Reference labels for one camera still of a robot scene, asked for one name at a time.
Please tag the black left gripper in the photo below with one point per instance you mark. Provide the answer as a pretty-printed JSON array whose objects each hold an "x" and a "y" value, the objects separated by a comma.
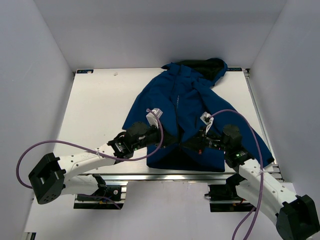
[{"x": 158, "y": 133}]

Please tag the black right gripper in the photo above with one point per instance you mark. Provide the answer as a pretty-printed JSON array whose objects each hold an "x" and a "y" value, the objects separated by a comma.
[{"x": 203, "y": 134}]

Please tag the blue and black jacket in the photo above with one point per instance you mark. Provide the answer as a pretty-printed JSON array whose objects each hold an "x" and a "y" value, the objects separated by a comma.
[{"x": 183, "y": 92}]

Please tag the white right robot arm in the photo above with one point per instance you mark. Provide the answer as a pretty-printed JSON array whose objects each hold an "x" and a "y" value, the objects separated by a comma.
[{"x": 295, "y": 217}]

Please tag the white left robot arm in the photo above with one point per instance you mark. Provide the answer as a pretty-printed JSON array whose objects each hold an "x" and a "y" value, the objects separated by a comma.
[{"x": 54, "y": 176}]

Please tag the right blue table label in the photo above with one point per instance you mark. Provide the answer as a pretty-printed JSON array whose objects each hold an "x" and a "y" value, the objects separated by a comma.
[{"x": 234, "y": 69}]

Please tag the blue table label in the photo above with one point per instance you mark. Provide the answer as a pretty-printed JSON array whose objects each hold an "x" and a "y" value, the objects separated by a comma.
[
  {"x": 234, "y": 69},
  {"x": 84, "y": 71}
]

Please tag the left blue table label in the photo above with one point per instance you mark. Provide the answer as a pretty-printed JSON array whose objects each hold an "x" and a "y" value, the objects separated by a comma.
[{"x": 84, "y": 71}]

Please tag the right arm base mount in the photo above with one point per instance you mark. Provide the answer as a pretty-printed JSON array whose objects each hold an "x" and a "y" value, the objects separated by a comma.
[{"x": 223, "y": 200}]

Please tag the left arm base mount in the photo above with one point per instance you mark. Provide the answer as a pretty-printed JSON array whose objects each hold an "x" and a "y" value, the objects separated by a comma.
[{"x": 98, "y": 194}]

